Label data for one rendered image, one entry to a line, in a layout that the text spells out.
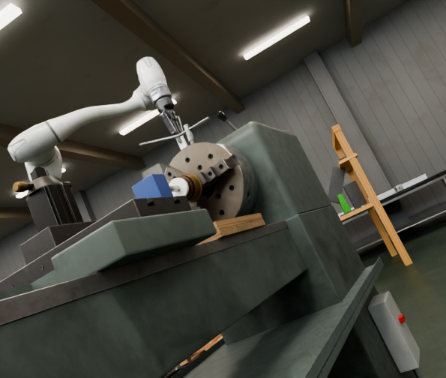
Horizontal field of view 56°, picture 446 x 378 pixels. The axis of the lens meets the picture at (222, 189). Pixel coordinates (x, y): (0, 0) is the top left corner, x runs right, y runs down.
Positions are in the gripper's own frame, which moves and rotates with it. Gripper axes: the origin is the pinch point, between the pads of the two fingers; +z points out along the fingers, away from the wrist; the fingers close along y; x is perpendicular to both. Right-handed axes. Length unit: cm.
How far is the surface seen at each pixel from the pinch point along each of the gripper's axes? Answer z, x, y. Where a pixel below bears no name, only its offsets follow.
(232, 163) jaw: 24.8, 26.1, 24.5
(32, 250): 35, 2, 90
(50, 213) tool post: 29, 6, 85
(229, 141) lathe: 13.1, 22.6, 8.6
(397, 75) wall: -145, 121, -724
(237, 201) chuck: 36.9, 22.0, 24.7
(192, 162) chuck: 17.3, 12.7, 24.6
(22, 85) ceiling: -265, -283, -220
